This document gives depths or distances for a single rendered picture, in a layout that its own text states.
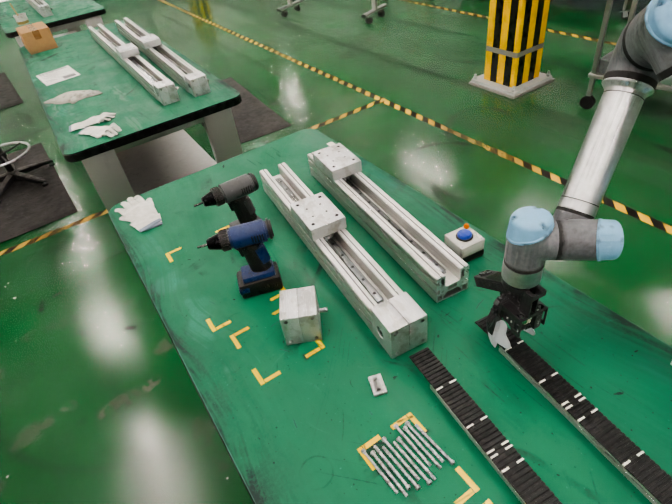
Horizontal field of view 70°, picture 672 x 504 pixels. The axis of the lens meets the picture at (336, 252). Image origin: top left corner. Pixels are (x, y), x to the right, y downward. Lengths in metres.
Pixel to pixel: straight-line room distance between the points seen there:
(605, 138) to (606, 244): 0.24
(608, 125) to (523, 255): 0.32
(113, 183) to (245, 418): 1.85
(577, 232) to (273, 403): 0.72
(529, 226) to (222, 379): 0.77
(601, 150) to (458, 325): 0.50
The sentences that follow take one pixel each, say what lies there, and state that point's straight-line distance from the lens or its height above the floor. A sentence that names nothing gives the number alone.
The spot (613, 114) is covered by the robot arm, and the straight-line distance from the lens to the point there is 1.11.
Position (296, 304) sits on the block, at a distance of 1.18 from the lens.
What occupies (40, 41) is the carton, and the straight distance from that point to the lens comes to 4.61.
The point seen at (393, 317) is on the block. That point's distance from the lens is 1.12.
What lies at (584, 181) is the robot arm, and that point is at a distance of 1.09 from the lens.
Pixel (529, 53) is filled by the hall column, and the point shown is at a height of 0.28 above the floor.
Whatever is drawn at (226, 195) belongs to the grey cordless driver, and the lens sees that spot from 1.45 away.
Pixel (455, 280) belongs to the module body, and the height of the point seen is 0.82.
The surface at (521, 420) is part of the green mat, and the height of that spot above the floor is 0.78.
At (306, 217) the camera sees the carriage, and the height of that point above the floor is 0.90.
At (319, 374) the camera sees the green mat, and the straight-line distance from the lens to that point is 1.16.
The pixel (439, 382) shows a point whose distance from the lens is 1.09.
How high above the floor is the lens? 1.71
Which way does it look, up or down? 40 degrees down
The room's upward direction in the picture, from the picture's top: 9 degrees counter-clockwise
